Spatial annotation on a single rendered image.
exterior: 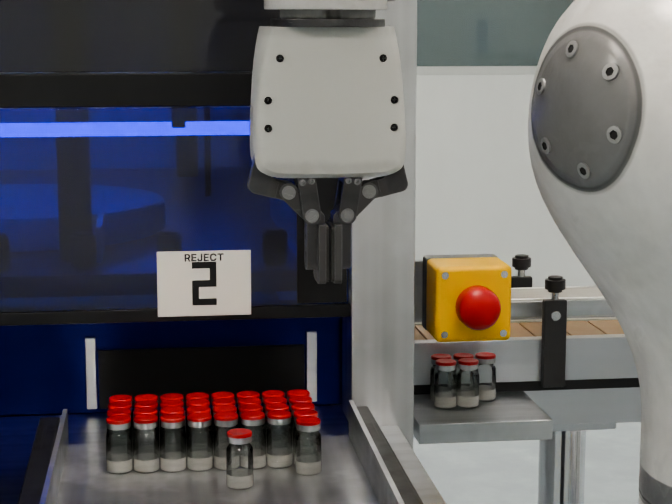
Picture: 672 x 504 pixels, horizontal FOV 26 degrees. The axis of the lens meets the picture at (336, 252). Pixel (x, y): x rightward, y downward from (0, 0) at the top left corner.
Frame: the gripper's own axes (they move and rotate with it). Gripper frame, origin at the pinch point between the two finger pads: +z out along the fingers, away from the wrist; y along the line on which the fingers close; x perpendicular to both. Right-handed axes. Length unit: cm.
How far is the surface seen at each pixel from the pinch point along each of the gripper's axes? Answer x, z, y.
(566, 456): -49, 31, -32
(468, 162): -495, 46, -121
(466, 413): -37.9, 22.5, -18.3
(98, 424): -38.6, 22.6, 17.0
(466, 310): -31.3, 10.9, -16.7
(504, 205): -495, 64, -136
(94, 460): -26.5, 22.3, 16.9
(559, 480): -49, 34, -31
